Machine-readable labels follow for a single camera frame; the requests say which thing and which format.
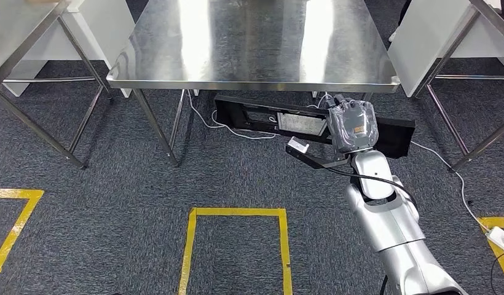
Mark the white cabinet panel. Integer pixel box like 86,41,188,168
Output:
2,0,135,98
387,0,504,98

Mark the black power cable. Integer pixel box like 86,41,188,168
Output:
490,246,504,295

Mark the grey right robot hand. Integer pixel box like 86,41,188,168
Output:
326,94,379,155

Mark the white power cable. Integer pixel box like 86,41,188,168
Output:
186,89,491,234

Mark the white power strip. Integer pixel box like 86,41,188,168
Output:
484,226,504,256

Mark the yellow floor tape square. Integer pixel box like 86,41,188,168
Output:
178,207,294,295
0,187,45,284
477,216,504,291

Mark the black camera bracket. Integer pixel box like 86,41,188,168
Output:
285,144,353,171

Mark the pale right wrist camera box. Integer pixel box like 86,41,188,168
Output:
287,136,310,154

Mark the black camera cable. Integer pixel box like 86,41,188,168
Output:
325,166,419,295

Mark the long black plastic panel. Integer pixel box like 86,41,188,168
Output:
214,94,417,160

